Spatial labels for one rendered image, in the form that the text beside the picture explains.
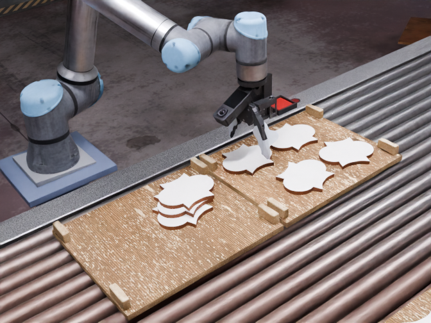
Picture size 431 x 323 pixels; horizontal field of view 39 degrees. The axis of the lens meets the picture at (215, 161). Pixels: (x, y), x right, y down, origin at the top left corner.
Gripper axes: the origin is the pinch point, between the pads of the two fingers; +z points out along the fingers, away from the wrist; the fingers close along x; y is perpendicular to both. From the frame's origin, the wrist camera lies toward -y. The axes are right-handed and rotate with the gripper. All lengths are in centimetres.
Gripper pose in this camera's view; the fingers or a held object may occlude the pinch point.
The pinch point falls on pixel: (247, 149)
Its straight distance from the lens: 157.4
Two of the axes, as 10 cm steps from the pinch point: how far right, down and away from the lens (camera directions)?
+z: 0.5, 8.4, 5.3
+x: -6.1, -4.0, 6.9
